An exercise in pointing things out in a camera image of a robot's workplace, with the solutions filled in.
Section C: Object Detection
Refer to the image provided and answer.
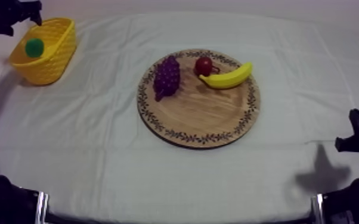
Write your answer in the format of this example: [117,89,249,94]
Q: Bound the purple toy grapes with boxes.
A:
[153,55,181,102]

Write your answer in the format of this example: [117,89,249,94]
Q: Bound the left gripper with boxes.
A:
[0,0,43,37]

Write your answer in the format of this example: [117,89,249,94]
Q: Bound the round wooden board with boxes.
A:
[136,48,261,150]

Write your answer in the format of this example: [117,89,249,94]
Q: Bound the green toy pear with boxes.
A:
[24,38,45,58]

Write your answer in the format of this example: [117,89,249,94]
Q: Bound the yellow plastic basket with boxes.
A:
[8,17,78,86]

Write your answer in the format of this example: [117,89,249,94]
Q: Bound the small red fruit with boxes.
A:
[194,57,221,77]

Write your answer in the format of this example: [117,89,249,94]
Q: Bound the yellow toy banana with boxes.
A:
[198,61,253,90]

